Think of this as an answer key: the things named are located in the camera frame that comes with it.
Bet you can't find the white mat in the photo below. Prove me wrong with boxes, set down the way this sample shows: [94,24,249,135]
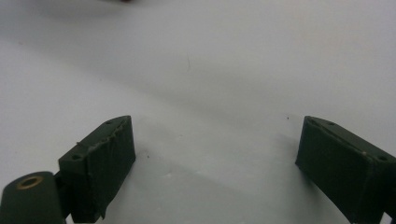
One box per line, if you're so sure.
[0,0,396,224]

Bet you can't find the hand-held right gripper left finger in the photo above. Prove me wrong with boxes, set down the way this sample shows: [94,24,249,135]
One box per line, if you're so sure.
[58,115,136,224]

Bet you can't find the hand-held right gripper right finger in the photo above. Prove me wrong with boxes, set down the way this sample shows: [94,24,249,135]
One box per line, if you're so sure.
[295,116,396,224]

